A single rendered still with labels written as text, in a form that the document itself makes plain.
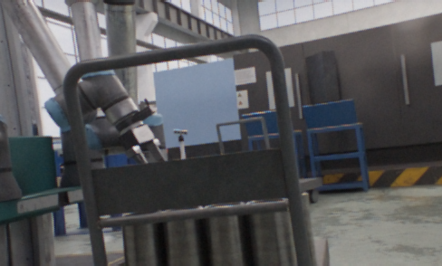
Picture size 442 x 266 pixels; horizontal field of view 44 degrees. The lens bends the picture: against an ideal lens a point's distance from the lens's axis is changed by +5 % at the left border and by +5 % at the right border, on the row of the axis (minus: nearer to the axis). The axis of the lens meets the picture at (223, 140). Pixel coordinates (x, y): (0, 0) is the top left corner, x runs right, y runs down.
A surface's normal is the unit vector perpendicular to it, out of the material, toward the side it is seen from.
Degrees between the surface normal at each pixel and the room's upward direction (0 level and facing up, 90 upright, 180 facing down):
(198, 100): 86
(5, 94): 90
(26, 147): 90
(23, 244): 90
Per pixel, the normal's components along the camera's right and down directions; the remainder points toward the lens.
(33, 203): 0.92, -0.11
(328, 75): 0.39, -0.06
